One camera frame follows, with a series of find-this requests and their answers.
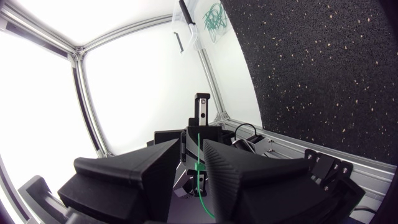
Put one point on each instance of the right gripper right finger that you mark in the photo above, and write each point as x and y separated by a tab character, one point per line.
264	189

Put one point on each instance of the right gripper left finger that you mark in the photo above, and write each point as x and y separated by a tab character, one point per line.
130	183

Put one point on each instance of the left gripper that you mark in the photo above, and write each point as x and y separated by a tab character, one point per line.
210	133

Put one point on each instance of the black speckled mat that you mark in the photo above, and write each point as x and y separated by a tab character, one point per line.
317	71

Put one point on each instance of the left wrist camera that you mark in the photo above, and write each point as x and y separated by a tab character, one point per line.
202	107

